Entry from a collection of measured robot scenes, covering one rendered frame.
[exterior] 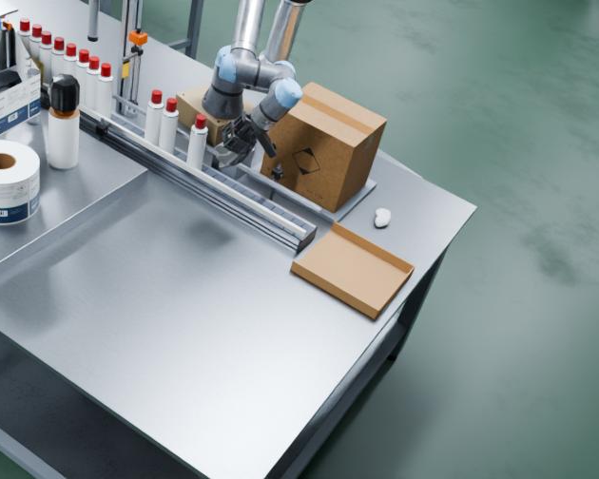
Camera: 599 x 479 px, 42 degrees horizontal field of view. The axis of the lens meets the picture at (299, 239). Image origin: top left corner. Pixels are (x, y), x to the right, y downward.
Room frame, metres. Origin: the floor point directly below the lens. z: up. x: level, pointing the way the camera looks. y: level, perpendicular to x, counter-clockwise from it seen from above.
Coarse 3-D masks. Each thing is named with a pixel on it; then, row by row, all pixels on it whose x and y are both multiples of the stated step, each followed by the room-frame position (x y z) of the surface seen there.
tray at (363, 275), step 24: (336, 240) 1.94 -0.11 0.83; (360, 240) 1.95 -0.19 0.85; (312, 264) 1.80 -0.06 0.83; (336, 264) 1.83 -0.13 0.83; (360, 264) 1.86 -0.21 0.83; (384, 264) 1.90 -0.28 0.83; (408, 264) 1.89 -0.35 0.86; (336, 288) 1.70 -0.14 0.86; (360, 288) 1.76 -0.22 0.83; (384, 288) 1.79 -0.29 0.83
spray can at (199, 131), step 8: (200, 120) 2.02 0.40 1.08; (192, 128) 2.03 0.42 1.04; (200, 128) 2.02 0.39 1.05; (192, 136) 2.02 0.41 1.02; (200, 136) 2.02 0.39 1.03; (192, 144) 2.02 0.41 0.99; (200, 144) 2.02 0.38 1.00; (192, 152) 2.02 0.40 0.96; (200, 152) 2.02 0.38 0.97; (192, 160) 2.01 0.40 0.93; (200, 160) 2.02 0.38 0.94; (200, 168) 2.03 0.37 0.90
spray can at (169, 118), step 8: (168, 104) 2.07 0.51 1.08; (176, 104) 2.08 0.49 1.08; (168, 112) 2.07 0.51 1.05; (176, 112) 2.08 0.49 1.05; (168, 120) 2.06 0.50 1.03; (176, 120) 2.08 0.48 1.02; (168, 128) 2.06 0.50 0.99; (176, 128) 2.08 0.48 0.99; (160, 136) 2.07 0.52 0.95; (168, 136) 2.06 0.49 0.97; (160, 144) 2.07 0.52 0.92; (168, 144) 2.06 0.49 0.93; (168, 152) 2.06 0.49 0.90
